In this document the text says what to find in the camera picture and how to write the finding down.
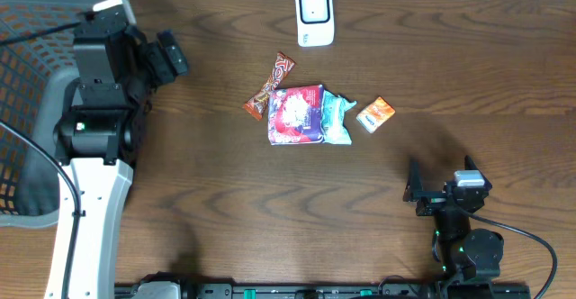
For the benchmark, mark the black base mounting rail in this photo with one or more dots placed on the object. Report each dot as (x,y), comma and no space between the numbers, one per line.
(227,291)

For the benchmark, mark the small orange carton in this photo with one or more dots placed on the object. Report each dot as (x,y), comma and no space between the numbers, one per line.
(375,114)

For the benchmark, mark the grey plastic mesh basket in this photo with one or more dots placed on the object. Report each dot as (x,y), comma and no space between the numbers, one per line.
(37,65)

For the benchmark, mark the red blue noodle packet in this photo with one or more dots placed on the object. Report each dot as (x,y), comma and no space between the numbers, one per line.
(294,115)

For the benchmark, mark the red Top chocolate bar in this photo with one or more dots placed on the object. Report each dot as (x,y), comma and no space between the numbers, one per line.
(257,104)

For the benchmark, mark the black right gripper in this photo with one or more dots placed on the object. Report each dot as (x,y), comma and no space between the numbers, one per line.
(432,201)

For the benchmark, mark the teal white snack packet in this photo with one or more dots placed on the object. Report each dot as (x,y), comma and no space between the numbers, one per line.
(334,109)

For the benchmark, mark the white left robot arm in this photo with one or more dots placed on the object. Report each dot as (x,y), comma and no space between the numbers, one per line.
(97,138)

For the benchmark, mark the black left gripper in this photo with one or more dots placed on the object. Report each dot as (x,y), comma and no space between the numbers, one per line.
(166,60)

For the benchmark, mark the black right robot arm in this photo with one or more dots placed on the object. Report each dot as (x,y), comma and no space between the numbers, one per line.
(467,255)

